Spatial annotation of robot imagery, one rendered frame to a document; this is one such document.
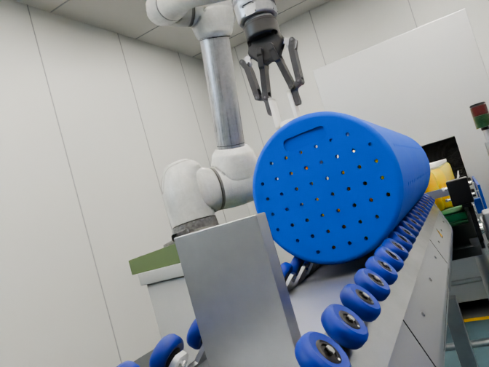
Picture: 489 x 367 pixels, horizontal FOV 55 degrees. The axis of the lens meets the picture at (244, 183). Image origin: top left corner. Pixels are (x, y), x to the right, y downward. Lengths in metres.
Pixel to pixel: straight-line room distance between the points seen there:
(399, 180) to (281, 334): 0.45
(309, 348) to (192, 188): 1.21
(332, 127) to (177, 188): 0.79
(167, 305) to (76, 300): 2.52
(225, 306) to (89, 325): 3.62
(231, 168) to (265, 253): 1.15
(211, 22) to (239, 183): 0.54
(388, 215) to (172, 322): 0.90
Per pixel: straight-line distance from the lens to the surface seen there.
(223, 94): 1.61
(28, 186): 3.97
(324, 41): 6.32
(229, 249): 0.47
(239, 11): 1.05
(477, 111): 2.12
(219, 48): 1.62
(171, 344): 0.53
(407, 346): 0.59
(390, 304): 0.62
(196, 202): 1.54
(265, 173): 0.90
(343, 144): 0.86
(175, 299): 1.52
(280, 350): 0.48
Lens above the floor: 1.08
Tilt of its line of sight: 4 degrees up
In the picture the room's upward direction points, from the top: 16 degrees counter-clockwise
